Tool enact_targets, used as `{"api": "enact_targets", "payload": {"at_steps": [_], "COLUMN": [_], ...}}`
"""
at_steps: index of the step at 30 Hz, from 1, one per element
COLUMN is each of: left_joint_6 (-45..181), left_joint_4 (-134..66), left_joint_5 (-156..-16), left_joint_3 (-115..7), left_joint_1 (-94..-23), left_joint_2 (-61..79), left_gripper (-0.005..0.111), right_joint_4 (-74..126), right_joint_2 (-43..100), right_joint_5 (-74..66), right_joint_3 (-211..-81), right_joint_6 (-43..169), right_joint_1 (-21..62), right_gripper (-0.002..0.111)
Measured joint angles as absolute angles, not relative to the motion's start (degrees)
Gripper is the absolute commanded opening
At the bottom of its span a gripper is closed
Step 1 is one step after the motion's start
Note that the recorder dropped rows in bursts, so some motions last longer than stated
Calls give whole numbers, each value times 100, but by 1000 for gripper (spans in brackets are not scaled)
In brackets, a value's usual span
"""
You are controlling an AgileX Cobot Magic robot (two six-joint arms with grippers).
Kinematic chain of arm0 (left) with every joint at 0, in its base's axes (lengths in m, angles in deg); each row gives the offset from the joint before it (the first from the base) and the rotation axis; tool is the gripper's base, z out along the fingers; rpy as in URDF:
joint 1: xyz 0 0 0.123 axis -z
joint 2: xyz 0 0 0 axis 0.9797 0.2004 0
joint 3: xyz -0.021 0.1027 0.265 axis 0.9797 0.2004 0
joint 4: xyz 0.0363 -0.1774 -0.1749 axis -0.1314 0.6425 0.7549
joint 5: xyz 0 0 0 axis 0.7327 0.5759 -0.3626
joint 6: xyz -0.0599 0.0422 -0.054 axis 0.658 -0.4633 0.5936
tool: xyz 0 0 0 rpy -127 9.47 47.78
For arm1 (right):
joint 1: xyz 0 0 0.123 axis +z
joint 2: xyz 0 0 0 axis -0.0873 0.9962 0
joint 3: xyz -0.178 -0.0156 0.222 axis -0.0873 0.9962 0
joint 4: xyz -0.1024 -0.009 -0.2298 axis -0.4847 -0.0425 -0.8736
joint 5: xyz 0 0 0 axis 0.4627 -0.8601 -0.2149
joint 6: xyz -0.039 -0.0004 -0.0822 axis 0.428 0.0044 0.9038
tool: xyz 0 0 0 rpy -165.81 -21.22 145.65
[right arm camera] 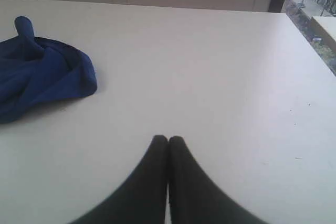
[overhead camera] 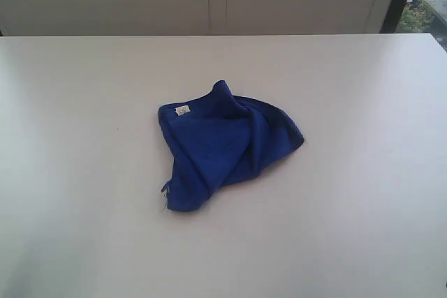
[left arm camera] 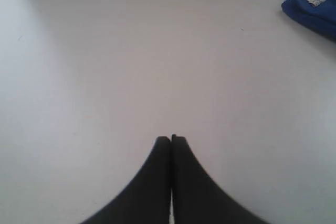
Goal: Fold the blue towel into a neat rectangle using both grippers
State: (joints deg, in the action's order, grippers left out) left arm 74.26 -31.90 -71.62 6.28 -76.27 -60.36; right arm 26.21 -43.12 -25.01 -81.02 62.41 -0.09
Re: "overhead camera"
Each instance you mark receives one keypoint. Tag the blue towel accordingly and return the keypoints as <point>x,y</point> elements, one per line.
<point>221,139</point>

